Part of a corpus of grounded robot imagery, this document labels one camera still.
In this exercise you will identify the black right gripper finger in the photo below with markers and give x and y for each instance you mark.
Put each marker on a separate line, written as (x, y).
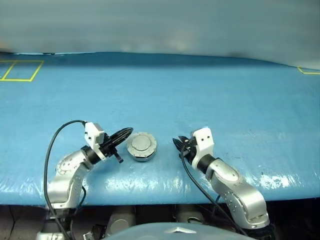
(179, 145)
(183, 138)

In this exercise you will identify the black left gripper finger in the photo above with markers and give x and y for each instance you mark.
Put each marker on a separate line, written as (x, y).
(120, 140)
(122, 131)

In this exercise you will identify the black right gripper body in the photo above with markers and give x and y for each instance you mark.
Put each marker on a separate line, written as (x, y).
(190, 150)

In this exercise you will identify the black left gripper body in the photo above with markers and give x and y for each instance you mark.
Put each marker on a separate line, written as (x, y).
(108, 148)

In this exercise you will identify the round silver metal disc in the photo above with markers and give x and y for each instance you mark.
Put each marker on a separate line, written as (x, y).
(141, 143)

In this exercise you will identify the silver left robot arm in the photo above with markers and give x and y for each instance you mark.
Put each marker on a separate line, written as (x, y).
(65, 185)

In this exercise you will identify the blue plastic table cover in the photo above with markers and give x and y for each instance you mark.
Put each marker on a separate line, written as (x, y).
(175, 87)

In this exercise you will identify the grey rounded cylinder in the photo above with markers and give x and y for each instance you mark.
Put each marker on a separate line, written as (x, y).
(121, 220)
(190, 215)

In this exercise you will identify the grey robot torso with emblem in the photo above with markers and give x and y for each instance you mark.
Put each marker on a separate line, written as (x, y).
(150, 232)

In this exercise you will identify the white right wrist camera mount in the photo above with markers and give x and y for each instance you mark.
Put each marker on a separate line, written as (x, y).
(203, 140)

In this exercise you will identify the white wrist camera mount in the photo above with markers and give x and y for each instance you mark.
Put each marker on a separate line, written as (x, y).
(203, 140)
(91, 132)

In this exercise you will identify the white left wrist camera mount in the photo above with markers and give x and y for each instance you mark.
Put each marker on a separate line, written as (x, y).
(91, 132)

